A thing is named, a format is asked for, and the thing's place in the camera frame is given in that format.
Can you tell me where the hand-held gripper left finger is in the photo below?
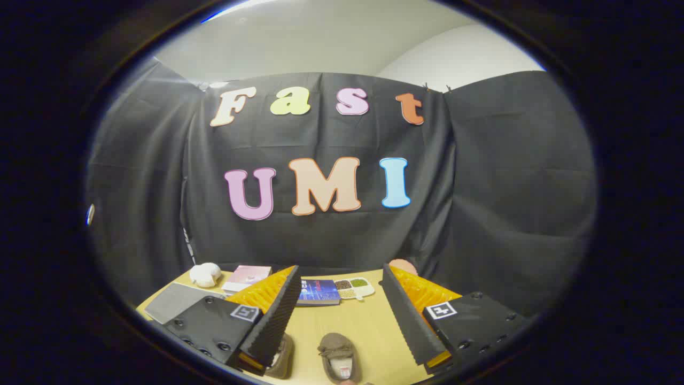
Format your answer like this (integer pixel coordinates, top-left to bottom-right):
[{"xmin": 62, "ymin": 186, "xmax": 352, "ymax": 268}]
[{"xmin": 162, "ymin": 265, "xmax": 302, "ymax": 375}]

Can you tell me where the brown fuzzy shoe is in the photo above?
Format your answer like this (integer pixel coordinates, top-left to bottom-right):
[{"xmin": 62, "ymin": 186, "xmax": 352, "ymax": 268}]
[
  {"xmin": 317, "ymin": 333, "xmax": 362, "ymax": 384},
  {"xmin": 266, "ymin": 333, "xmax": 295, "ymax": 380}
]

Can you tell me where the grey storage box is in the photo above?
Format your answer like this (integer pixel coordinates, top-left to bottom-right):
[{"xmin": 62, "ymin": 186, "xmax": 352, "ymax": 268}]
[{"xmin": 143, "ymin": 282, "xmax": 228, "ymax": 325}]

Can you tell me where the white divided tray of beans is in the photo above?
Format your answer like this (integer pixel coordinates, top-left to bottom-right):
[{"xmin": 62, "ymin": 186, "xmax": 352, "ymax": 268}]
[{"xmin": 333, "ymin": 276, "xmax": 375, "ymax": 300}]

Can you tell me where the white plush toy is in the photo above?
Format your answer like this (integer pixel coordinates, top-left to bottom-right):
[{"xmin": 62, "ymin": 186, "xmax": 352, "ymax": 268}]
[{"xmin": 189, "ymin": 262, "xmax": 223, "ymax": 288}]

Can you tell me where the pink book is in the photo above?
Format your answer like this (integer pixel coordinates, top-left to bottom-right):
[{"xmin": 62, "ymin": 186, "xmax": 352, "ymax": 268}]
[{"xmin": 222, "ymin": 265, "xmax": 272, "ymax": 292}]

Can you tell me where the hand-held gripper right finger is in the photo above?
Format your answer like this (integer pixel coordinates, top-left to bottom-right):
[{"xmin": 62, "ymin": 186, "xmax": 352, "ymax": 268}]
[{"xmin": 380, "ymin": 262, "xmax": 530, "ymax": 376}]

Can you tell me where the blue book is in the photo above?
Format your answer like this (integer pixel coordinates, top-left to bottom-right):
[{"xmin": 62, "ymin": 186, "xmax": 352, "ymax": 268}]
[{"xmin": 296, "ymin": 278, "xmax": 341, "ymax": 306}]

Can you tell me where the black backdrop cloth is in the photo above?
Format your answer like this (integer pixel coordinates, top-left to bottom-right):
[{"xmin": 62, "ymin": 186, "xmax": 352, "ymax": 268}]
[{"xmin": 85, "ymin": 56, "xmax": 598, "ymax": 321}]

